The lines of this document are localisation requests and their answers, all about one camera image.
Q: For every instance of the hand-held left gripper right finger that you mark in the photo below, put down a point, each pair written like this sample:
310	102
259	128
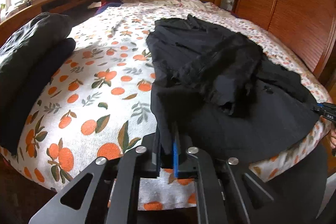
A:
175	161

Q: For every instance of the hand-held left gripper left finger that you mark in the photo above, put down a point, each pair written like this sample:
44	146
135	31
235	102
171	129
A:
155	158

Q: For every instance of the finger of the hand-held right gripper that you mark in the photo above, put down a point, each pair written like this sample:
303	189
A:
319	108

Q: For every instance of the black double-breasted coat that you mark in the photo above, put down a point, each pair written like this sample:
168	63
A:
210	69

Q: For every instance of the person's right hand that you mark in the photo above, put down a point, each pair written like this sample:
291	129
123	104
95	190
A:
333	138

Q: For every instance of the person's dark clothing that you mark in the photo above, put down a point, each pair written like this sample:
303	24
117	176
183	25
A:
302	182

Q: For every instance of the bed with orange-print sheet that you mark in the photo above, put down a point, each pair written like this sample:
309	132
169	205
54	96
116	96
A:
105	98

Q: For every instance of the wooden slatted wardrobe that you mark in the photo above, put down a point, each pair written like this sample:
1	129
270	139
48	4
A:
288	3

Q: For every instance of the folded black garment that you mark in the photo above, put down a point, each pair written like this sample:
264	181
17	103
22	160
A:
34	82

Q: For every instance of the long wooden desk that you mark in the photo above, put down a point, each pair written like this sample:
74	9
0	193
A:
39	7

